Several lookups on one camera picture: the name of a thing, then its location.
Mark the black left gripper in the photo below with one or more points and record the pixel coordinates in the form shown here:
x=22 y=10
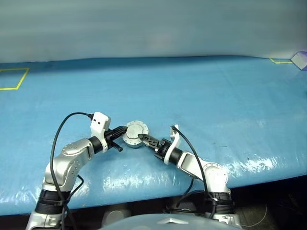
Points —
x=109 y=137

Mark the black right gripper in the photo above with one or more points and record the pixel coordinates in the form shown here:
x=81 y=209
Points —
x=162 y=149

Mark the silver motor housing copper windings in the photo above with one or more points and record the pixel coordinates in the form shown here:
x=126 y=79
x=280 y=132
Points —
x=132 y=144

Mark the silver motor lid circuit board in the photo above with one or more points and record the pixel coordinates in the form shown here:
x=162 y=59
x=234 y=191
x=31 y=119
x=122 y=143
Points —
x=134 y=130

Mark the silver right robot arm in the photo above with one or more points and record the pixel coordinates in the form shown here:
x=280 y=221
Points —
x=211 y=175

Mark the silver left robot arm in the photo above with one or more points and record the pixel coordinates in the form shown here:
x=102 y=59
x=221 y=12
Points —
x=69 y=158

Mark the dark rounded shape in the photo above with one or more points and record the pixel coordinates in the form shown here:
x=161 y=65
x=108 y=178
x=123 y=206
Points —
x=189 y=203

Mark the grey rounded shape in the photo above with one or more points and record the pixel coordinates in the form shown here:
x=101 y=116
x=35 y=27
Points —
x=116 y=215

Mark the silver robot torso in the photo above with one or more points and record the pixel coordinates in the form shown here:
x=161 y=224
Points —
x=168 y=221

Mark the yellow tape square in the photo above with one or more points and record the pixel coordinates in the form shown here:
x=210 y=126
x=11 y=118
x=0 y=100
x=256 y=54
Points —
x=22 y=77

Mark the white purple box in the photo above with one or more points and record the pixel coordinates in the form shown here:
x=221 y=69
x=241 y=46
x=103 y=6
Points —
x=299 y=61

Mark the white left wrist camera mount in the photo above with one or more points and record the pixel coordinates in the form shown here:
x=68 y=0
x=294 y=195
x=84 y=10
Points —
x=99 y=122

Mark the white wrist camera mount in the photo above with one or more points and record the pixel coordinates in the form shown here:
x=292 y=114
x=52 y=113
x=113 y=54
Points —
x=99 y=122
x=176 y=141

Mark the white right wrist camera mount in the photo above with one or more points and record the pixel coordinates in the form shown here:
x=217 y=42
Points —
x=176 y=141

